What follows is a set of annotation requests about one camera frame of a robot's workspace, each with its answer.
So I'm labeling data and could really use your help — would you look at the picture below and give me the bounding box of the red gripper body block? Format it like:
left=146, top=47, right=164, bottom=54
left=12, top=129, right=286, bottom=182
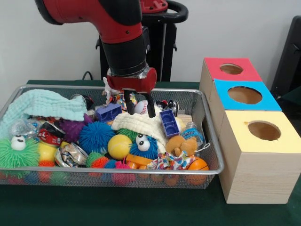
left=107, top=68, right=158, bottom=95

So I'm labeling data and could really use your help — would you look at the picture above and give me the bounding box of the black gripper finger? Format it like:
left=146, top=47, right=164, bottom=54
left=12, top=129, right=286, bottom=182
left=124, top=90, right=136, bottom=115
left=146, top=91, right=156, bottom=118

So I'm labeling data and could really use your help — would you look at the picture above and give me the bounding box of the cream yellow cloth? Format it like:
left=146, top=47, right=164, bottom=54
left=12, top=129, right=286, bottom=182
left=111, top=105, right=183, bottom=153

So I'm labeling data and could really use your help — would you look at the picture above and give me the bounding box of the purple plastic toy block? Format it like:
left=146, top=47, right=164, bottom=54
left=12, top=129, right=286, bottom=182
left=159, top=110, right=180, bottom=139

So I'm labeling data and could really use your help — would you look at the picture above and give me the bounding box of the smooth yellow ball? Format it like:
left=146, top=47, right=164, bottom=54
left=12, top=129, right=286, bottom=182
left=107, top=134, right=133, bottom=159

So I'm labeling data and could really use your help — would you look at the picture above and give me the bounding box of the plain blue spiky ball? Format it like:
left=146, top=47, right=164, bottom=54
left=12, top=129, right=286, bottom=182
left=79, top=121, right=116, bottom=155

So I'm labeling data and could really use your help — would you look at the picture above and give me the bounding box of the small brown plush toy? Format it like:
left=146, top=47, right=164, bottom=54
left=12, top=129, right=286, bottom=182
left=166, top=135, right=198, bottom=157

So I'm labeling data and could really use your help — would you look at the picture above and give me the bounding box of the shallow metal mesh bin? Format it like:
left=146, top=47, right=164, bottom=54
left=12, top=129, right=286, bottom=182
left=0, top=84, right=224, bottom=190

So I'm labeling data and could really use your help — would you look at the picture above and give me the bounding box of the wooden box with three holes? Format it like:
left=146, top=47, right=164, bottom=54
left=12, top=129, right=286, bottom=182
left=198, top=57, right=301, bottom=205

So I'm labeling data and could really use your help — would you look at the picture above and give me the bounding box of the white toy baseball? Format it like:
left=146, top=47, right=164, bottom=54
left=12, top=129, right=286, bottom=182
left=135, top=100, right=149, bottom=115

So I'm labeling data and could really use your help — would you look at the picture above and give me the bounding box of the crushed black drink can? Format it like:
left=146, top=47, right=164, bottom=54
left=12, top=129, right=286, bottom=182
left=155, top=100, right=179, bottom=116

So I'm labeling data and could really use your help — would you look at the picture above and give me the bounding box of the crushed clear water bottle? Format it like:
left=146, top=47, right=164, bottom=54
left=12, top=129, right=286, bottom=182
left=181, top=122, right=205, bottom=146

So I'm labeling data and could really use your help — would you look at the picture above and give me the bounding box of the orange toy basketball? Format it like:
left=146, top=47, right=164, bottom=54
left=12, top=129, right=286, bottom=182
left=187, top=157, right=209, bottom=171

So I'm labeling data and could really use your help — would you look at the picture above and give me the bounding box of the crushed silver drink can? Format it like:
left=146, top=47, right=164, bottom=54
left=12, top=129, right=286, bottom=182
left=54, top=143, right=89, bottom=168

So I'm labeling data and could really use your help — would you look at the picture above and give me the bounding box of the mint green cloth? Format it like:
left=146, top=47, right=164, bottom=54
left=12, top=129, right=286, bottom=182
left=0, top=89, right=87, bottom=139

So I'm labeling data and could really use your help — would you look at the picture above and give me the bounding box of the dark green table cloth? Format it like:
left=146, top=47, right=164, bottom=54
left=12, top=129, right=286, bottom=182
left=277, top=90, right=301, bottom=114
left=0, top=80, right=301, bottom=226

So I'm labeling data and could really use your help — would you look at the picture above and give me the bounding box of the green spiky ball with eyes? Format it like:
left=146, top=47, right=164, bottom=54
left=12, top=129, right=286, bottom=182
left=0, top=135, right=40, bottom=175

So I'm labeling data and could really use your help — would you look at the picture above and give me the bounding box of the black upright panel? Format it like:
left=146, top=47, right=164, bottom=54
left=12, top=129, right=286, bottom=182
left=270, top=16, right=301, bottom=95

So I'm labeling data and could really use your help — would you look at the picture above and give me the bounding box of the black power cable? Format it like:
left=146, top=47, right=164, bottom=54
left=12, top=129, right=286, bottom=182
left=81, top=70, right=95, bottom=81

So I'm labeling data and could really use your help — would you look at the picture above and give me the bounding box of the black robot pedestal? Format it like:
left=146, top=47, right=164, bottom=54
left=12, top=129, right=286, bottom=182
left=95, top=0, right=189, bottom=82

